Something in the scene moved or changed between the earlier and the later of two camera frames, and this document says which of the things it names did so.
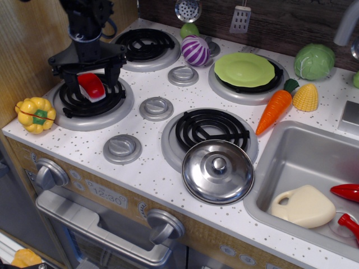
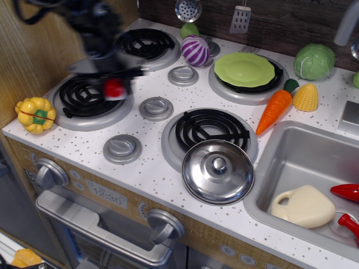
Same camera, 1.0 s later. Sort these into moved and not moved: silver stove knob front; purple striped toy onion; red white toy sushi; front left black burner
Moved: red white toy sushi
Not moved: silver stove knob front; front left black burner; purple striped toy onion
